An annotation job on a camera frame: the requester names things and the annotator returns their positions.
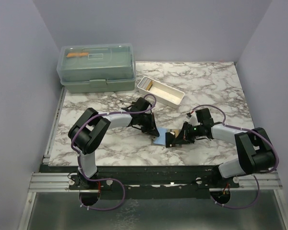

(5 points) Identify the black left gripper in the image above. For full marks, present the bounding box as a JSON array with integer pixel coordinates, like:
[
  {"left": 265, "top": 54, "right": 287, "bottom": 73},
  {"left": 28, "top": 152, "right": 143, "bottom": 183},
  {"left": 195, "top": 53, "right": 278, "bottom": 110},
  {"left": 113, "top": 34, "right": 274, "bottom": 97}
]
[{"left": 137, "top": 113, "right": 159, "bottom": 137}]

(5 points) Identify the stack of credit cards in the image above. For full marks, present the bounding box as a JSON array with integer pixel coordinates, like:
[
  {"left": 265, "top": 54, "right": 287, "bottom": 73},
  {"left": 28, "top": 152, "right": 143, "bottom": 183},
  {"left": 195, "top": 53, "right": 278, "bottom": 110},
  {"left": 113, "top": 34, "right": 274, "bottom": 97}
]
[{"left": 138, "top": 77, "right": 151, "bottom": 90}]

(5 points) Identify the black gold card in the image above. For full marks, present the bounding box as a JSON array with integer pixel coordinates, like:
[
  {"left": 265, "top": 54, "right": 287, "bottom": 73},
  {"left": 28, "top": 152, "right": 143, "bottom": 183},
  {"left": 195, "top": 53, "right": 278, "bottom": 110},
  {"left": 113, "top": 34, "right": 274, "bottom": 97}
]
[{"left": 165, "top": 129, "right": 180, "bottom": 148}]

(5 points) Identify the orange item inside box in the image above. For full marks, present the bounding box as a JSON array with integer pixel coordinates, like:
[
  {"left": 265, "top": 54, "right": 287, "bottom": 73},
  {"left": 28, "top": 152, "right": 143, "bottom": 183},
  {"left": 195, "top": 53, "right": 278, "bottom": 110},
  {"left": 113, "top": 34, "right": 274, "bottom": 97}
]
[{"left": 66, "top": 52, "right": 89, "bottom": 58}]

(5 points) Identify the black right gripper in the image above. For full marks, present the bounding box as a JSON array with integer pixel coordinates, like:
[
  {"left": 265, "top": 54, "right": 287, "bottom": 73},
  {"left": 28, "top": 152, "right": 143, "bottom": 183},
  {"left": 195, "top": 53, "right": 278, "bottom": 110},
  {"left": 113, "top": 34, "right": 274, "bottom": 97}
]
[{"left": 173, "top": 121, "right": 204, "bottom": 144}]

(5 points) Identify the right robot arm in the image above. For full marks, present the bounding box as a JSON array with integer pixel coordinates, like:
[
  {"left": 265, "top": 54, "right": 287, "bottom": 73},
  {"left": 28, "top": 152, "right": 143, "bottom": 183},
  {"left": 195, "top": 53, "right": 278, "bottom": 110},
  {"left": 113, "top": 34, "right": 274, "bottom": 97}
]
[{"left": 166, "top": 105, "right": 279, "bottom": 188}]

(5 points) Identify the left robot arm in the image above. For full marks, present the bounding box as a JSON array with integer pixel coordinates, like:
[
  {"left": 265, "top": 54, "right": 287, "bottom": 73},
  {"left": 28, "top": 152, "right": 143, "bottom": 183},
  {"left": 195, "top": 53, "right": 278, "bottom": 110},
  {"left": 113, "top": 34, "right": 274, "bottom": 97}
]
[{"left": 68, "top": 94, "right": 160, "bottom": 189}]

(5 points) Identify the beige card holder wallet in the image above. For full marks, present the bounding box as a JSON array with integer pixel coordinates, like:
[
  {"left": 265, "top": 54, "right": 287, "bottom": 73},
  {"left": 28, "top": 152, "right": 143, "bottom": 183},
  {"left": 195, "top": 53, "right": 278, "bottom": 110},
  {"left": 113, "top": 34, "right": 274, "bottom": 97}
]
[{"left": 151, "top": 127, "right": 180, "bottom": 147}]

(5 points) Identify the green plastic storage box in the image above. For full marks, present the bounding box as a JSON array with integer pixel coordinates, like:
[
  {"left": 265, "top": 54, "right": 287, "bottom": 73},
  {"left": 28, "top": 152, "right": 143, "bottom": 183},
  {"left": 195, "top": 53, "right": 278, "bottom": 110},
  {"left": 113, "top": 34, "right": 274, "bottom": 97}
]
[{"left": 57, "top": 43, "right": 136, "bottom": 93}]

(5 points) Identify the white rectangular card tray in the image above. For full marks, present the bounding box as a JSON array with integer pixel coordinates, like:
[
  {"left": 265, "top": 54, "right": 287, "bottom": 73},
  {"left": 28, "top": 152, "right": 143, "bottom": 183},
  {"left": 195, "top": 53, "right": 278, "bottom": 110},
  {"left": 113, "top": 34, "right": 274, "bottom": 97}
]
[{"left": 137, "top": 77, "right": 185, "bottom": 108}]

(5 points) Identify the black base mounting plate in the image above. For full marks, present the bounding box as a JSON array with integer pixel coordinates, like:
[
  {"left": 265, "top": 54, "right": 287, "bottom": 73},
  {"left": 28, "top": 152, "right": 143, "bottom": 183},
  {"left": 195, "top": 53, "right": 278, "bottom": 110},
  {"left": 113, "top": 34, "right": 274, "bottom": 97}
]
[{"left": 39, "top": 164, "right": 269, "bottom": 199}]

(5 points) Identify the aluminium rail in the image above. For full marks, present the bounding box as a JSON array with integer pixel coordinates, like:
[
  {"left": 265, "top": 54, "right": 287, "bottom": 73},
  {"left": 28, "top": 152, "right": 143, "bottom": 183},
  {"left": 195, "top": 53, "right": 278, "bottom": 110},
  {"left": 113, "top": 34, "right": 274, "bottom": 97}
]
[{"left": 28, "top": 172, "right": 72, "bottom": 192}]

